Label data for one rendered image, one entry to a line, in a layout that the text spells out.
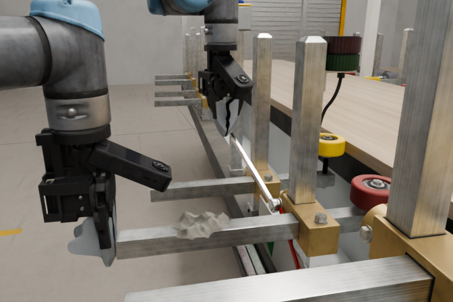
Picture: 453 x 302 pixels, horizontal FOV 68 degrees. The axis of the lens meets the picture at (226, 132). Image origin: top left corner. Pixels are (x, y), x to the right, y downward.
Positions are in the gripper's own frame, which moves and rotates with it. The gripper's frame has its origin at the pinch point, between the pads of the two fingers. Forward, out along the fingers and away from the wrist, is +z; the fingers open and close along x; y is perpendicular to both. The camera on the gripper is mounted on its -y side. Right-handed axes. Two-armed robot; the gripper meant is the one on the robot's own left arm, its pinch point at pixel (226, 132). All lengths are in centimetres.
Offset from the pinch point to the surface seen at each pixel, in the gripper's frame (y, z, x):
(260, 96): -5.0, -8.6, -5.9
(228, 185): -5.7, 10.6, 3.0
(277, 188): -12.6, 10.7, -5.6
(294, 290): -50, -4, 24
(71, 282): 88, 92, 34
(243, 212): -1.4, 21.9, -4.3
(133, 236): -21.9, 5.8, 29.0
